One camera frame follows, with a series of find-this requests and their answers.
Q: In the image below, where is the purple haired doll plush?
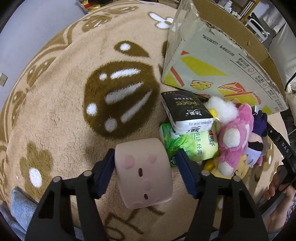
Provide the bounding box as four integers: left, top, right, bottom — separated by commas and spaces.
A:
244, 110, 267, 168

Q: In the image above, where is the yellow bear plush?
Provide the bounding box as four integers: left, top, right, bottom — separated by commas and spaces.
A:
203, 154, 248, 179

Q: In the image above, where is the pink bear plush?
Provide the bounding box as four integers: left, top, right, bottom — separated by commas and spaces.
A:
218, 103, 254, 176

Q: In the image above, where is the green tissue pack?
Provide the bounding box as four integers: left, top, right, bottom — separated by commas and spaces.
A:
159, 123, 219, 168

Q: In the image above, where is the white fluffy flower plush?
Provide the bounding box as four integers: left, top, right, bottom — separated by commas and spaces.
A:
204, 96, 238, 125

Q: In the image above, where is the pink cylinder plush pillow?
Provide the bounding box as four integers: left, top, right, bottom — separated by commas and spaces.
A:
114, 138, 173, 209

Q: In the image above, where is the black Face tissue pack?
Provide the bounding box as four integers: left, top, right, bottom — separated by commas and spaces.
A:
161, 90, 214, 135

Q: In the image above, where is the person's right hand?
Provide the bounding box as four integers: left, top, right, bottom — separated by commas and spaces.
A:
264, 165, 295, 233

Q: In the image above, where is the grey trouser leg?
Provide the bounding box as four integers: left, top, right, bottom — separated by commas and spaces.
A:
1, 187, 37, 240

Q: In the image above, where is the beige patterned plush rug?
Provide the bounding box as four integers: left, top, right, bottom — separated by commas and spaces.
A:
0, 0, 291, 241

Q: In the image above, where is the open cardboard box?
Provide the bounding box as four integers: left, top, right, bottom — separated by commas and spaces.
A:
162, 1, 288, 114

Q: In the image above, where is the white rolling cart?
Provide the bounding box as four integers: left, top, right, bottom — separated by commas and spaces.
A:
245, 13, 270, 43

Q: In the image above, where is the white wall socket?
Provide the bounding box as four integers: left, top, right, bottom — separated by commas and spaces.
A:
0, 73, 8, 86

